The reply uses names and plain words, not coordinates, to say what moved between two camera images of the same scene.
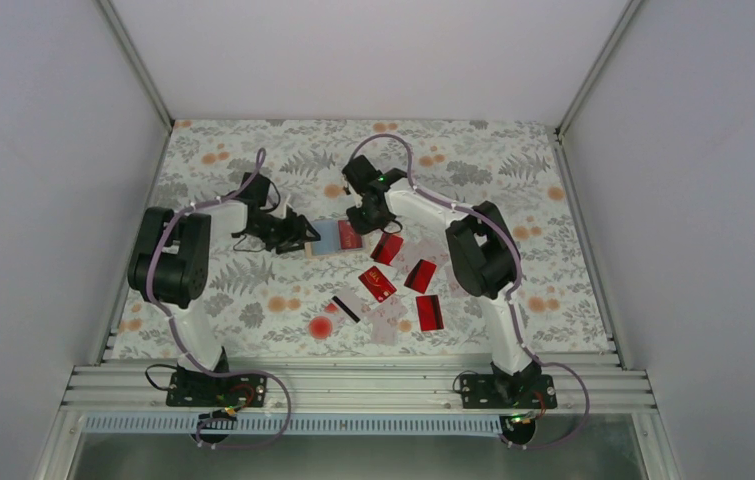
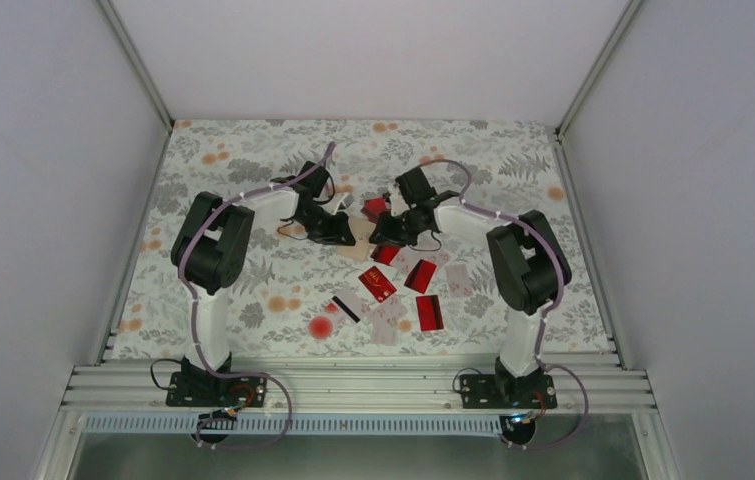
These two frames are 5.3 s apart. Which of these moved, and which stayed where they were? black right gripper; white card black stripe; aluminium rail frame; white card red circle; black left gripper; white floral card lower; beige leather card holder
Moved: beige leather card holder; black left gripper; black right gripper
Stayed: aluminium rail frame; white floral card lower; white card black stripe; white card red circle
